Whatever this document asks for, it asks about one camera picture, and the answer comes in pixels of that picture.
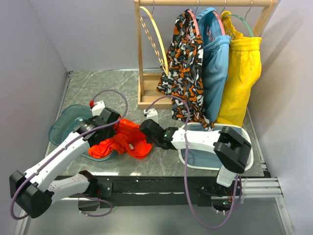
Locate orange shorts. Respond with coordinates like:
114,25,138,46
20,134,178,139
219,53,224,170
89,118,152,159

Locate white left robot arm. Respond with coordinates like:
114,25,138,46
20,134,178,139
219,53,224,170
9,108,121,218

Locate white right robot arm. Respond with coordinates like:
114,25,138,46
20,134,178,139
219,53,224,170
139,119,253,195

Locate camouflage patterned shorts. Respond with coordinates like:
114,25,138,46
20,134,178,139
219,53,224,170
156,9,214,131

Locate light blue shorts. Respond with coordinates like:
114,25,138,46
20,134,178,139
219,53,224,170
196,7,231,122

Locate yellow shorts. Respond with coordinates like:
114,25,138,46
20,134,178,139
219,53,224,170
216,11,262,126

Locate pink hanger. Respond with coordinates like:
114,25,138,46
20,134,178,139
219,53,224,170
191,7,225,46

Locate green hanger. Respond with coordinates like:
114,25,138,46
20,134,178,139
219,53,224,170
221,4,255,38

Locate wooden clothes rack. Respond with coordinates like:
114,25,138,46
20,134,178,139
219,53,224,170
134,0,278,109

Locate teal plastic basin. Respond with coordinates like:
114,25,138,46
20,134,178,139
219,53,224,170
48,104,118,162

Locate white laundry basket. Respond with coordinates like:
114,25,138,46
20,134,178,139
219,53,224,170
178,129,253,171

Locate grey-blue cloth in basket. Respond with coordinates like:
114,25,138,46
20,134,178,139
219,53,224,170
181,123,243,168

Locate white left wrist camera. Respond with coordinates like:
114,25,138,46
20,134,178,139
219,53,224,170
89,100,106,116

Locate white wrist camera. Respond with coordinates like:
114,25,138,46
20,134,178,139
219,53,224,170
89,100,106,116
143,108,159,123

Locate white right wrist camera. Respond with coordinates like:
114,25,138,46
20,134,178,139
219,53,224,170
143,108,159,123

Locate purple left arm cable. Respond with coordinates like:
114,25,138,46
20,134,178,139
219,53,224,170
9,90,129,220

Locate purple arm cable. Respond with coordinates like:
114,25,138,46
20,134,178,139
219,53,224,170
9,90,129,220
146,95,243,230

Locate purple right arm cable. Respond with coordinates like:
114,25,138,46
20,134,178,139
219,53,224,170
146,95,243,230

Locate aluminium frame rail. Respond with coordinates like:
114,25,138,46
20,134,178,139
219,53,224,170
242,178,283,198

